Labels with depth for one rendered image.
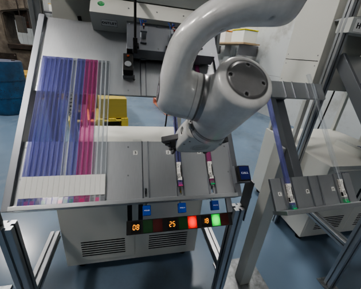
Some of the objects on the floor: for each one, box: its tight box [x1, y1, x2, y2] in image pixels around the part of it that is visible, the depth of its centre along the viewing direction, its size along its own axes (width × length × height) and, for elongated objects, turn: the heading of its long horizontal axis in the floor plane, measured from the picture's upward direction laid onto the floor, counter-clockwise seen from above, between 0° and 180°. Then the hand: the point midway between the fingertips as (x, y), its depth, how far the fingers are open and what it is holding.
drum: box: [0, 58, 26, 116], centre depth 329 cm, size 54×54×80 cm
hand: (188, 147), depth 57 cm, fingers open, 8 cm apart
